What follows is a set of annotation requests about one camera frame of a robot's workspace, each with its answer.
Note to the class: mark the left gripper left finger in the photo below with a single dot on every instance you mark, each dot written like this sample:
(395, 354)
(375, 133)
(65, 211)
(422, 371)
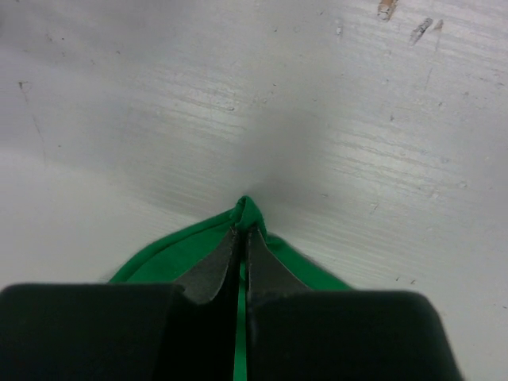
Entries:
(182, 330)

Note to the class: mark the green t shirt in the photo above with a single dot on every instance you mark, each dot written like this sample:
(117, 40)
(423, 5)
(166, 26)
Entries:
(158, 266)

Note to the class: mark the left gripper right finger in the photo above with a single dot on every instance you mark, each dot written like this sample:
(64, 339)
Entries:
(297, 333)

